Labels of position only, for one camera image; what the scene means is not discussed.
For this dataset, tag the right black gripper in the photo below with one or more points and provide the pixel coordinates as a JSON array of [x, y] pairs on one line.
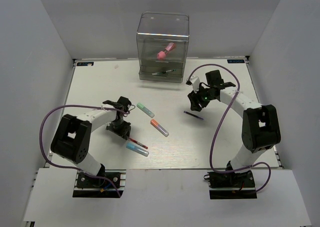
[[195, 97]]

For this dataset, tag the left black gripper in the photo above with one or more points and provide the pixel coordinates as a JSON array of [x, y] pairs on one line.
[[126, 130]]

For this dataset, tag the red gel pen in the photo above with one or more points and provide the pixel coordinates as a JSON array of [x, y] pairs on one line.
[[138, 143]]

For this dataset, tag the purple gel pen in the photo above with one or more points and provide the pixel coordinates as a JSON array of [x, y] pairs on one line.
[[193, 115]]

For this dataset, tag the green gel pen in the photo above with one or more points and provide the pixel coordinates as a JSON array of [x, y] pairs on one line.
[[163, 72]]

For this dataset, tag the pink cap refill tube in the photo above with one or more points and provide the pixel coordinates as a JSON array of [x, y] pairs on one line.
[[163, 54]]

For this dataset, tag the clear acrylic drawer organizer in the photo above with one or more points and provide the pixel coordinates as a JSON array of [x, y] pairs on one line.
[[155, 31]]

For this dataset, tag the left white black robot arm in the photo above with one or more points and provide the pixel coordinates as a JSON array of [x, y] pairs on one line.
[[72, 138]]

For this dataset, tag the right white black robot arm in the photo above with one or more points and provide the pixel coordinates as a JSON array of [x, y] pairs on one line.
[[260, 125]]

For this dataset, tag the blue cap highlighter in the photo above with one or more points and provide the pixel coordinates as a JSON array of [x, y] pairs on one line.
[[137, 149]]

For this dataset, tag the green cap highlighter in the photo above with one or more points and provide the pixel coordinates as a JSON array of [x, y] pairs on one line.
[[145, 110]]

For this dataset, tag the orange cap highlighter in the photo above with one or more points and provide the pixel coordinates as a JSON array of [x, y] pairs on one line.
[[161, 129]]

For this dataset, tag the right blue table label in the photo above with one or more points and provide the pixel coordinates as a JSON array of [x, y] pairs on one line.
[[235, 61]]

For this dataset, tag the blue table label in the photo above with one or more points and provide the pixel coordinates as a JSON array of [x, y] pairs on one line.
[[85, 64], [235, 61]]

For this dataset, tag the left blue table label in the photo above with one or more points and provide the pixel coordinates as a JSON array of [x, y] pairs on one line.
[[85, 64]]

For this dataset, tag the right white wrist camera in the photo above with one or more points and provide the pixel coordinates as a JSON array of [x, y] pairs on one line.
[[194, 81]]

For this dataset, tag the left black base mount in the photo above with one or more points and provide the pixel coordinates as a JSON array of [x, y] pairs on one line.
[[87, 187]]

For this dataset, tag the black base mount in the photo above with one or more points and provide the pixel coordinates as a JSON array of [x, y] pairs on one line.
[[231, 186], [87, 187]]

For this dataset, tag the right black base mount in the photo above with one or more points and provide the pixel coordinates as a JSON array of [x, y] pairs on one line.
[[231, 186]]

